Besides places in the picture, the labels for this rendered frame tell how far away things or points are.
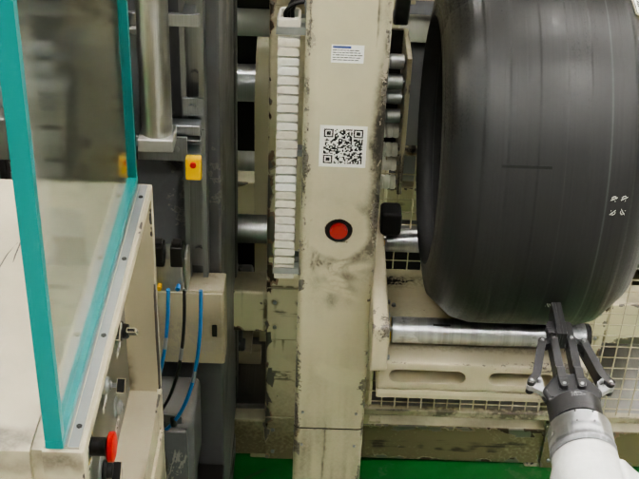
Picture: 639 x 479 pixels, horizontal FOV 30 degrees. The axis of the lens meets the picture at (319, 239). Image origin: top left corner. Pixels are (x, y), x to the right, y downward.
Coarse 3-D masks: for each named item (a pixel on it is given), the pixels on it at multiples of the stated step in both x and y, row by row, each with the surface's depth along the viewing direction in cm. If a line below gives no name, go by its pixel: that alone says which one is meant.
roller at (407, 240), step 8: (400, 232) 225; (408, 232) 225; (416, 232) 225; (392, 240) 224; (400, 240) 224; (408, 240) 224; (416, 240) 224; (392, 248) 225; (400, 248) 225; (408, 248) 225; (416, 248) 225
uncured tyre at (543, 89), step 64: (448, 0) 184; (512, 0) 176; (576, 0) 176; (448, 64) 177; (512, 64) 170; (576, 64) 170; (448, 128) 175; (512, 128) 169; (576, 128) 169; (448, 192) 175; (512, 192) 170; (576, 192) 170; (448, 256) 180; (512, 256) 175; (576, 256) 175; (512, 320) 192; (576, 320) 190
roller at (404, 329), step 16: (400, 320) 201; (416, 320) 202; (432, 320) 202; (448, 320) 202; (400, 336) 201; (416, 336) 201; (432, 336) 201; (448, 336) 201; (464, 336) 201; (480, 336) 201; (496, 336) 201; (512, 336) 201; (528, 336) 201; (544, 336) 201; (576, 336) 201
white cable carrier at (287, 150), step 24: (288, 24) 180; (288, 48) 182; (288, 72) 184; (288, 96) 186; (288, 120) 189; (288, 144) 191; (288, 168) 194; (288, 192) 196; (288, 216) 199; (288, 240) 201; (288, 264) 204
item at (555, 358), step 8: (552, 336) 178; (552, 344) 177; (552, 352) 175; (560, 352) 175; (552, 360) 175; (560, 360) 174; (552, 368) 175; (560, 368) 172; (560, 376) 171; (560, 384) 170; (568, 384) 170
